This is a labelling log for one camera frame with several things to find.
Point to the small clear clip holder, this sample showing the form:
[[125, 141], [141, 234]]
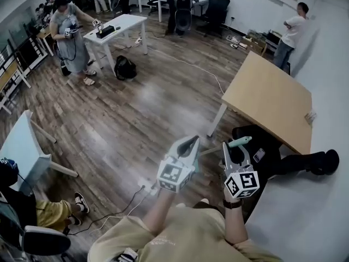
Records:
[[310, 116]]

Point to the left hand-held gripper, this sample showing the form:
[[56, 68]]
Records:
[[170, 173]]

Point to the person's right forearm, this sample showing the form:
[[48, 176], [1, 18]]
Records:
[[235, 222]]

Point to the smartphone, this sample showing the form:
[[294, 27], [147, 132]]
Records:
[[259, 155]]

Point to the black wristwatch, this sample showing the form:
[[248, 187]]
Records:
[[231, 204]]

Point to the black bag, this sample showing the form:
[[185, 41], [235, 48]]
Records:
[[125, 68]]

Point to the low shelf with equipment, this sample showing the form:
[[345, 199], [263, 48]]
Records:
[[256, 41]]

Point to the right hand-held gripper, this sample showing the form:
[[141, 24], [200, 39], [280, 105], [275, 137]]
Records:
[[242, 183]]

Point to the person's left forearm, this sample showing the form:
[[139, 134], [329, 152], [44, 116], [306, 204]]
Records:
[[159, 211]]

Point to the wooden table with white legs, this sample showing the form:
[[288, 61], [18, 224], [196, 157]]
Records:
[[267, 97]]

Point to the person's olive shirt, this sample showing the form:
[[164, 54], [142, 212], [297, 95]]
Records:
[[191, 236]]

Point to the person's white shoe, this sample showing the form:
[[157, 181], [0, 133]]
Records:
[[203, 201]]

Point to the person's black trousers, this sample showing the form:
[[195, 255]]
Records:
[[212, 207]]

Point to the black box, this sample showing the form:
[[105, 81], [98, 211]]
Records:
[[105, 31]]

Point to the white power strip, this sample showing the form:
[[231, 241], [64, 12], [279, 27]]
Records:
[[138, 40], [147, 187]]

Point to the white office chair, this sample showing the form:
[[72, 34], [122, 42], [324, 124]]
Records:
[[46, 239]]

